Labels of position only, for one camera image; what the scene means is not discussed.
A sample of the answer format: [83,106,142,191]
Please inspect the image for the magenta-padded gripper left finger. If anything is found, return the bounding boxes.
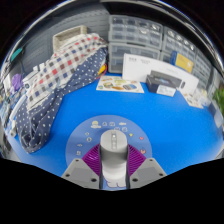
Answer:
[60,143,102,190]

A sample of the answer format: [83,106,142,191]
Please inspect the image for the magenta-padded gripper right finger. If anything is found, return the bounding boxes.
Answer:
[126,144,167,190]

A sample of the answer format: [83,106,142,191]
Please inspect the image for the white computer mouse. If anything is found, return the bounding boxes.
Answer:
[99,129,129,183]

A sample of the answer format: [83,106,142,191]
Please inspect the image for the navy white-dotted cloth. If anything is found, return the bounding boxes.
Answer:
[15,48,108,154]

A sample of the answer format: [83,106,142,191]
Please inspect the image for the colourful sticker sheet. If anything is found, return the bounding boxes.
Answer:
[181,91,204,109]
[95,75,145,94]

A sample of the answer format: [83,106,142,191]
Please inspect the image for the small black box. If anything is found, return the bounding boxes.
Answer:
[145,73,183,98]

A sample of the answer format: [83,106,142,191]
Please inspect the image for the white and blue tissue box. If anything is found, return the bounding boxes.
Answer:
[196,88,215,108]

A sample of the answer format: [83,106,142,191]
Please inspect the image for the white handheld appliance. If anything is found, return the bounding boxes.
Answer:
[22,71,38,98]

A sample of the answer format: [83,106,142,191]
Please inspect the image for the long white keyboard box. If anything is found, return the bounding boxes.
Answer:
[121,53,200,96]

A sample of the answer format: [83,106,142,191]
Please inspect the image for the red blue checkered cloth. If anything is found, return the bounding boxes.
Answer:
[26,33,108,111]

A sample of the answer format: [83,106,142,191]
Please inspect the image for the purple fabric bundle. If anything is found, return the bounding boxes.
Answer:
[11,73,24,93]

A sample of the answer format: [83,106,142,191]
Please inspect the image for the yellow and blue box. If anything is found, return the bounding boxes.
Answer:
[170,50,194,74]

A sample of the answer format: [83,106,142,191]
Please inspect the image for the white woven basket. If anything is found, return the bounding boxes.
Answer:
[52,24,88,51]

